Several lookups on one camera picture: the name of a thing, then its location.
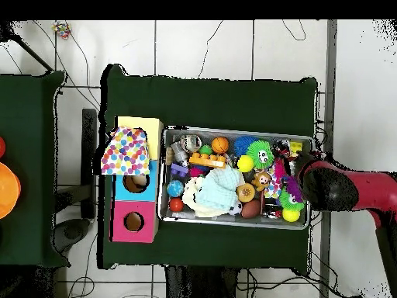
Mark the green spiky ball with eyes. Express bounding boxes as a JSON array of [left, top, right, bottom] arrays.
[[246, 140, 274, 170]]

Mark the small colourful toy on floor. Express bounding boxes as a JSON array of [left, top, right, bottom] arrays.
[[51, 21, 72, 40]]

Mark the wooden box with three holes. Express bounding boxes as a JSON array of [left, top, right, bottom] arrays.
[[110, 115, 165, 244]]

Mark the blue spiky ball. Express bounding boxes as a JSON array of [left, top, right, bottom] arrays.
[[233, 135, 255, 156]]

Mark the crushed silver can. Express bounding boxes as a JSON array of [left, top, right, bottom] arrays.
[[179, 133, 202, 153]]

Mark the orange building block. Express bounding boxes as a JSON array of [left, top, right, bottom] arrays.
[[188, 152, 227, 170]]

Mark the small brown football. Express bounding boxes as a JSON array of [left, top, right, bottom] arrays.
[[240, 198, 263, 220]]

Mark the dark green table cloth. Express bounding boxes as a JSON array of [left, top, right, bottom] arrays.
[[98, 64, 319, 271]]

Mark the green covered side table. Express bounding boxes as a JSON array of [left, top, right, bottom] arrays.
[[0, 71, 66, 268]]

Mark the shallow clear bin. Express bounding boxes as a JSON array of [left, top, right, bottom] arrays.
[[157, 126, 314, 230]]

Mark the colourful patterned cloth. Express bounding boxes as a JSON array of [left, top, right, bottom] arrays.
[[100, 126, 151, 177]]

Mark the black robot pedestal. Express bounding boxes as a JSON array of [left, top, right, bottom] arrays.
[[164, 265, 240, 298]]

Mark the small orange basketball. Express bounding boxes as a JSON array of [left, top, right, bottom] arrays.
[[211, 136, 230, 154]]

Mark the orange bowl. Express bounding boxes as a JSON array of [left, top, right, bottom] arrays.
[[0, 161, 22, 220]]

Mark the purple spiky monster toy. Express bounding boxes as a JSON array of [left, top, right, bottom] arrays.
[[275, 164, 305, 203]]

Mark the light teal cloth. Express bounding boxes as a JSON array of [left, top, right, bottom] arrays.
[[197, 166, 244, 212]]

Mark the blue globe ball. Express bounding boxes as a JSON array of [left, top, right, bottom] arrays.
[[167, 179, 185, 198]]

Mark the cream yellow cloth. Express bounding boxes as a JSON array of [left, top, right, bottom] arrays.
[[181, 178, 230, 218]]

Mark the yellow ball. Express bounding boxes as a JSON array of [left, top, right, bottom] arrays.
[[237, 154, 255, 173]]

